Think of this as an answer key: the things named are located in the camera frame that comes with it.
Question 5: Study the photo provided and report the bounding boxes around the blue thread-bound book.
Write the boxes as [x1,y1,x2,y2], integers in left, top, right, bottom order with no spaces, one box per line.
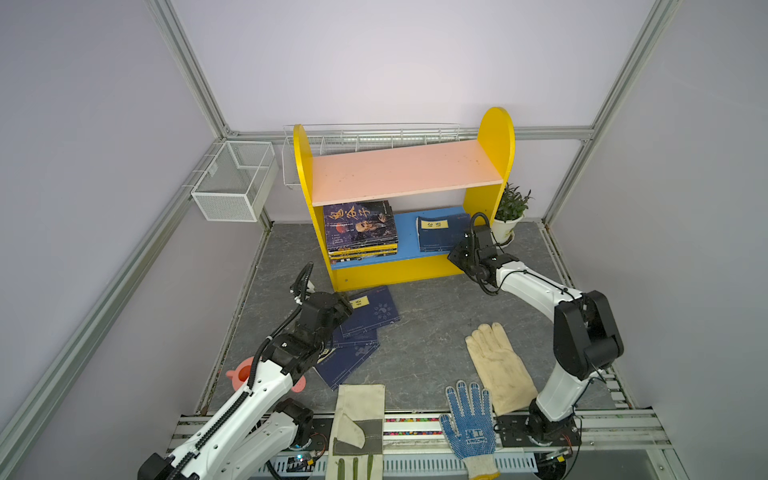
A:
[416,213,470,252]
[340,286,400,338]
[314,336,380,390]

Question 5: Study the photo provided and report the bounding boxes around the black book gold lettering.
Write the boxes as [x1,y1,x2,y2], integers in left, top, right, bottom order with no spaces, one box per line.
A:
[329,245,398,264]

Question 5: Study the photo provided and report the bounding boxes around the purple portrait book front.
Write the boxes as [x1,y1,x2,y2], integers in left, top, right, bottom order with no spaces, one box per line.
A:
[322,200,398,253]

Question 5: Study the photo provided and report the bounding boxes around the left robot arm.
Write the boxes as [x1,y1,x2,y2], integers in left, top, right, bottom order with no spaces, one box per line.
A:
[137,262,352,479]

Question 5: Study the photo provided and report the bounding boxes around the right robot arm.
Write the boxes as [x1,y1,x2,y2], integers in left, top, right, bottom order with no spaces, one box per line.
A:
[448,213,624,433]

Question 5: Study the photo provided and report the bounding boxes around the pink watering can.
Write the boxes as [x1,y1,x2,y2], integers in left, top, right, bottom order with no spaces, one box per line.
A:
[225,356,307,393]

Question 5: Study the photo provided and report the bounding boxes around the potted green plant white pot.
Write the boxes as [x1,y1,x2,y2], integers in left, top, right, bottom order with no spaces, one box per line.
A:
[490,183,532,247]

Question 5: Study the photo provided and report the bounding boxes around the yellow bookshelf pink blue shelves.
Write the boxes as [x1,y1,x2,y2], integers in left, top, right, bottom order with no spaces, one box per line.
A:
[292,107,516,292]

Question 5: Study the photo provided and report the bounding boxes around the grey green canvas glove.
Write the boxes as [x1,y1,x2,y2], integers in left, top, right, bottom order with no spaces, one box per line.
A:
[325,384,385,480]

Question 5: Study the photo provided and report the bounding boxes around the beige leather work glove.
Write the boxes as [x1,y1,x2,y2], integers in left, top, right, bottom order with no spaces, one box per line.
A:
[465,323,538,415]

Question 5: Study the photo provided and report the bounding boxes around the blue dotted knit glove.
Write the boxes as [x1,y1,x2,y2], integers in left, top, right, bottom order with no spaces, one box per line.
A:
[439,380,500,480]

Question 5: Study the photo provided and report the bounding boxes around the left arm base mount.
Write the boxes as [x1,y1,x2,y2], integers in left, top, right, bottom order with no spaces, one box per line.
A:
[260,417,332,479]

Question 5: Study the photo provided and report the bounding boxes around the white wire mesh basket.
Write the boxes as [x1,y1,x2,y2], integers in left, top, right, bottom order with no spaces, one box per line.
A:
[192,141,278,223]

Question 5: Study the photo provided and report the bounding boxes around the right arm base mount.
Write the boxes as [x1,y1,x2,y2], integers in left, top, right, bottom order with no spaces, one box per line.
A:
[494,412,582,448]

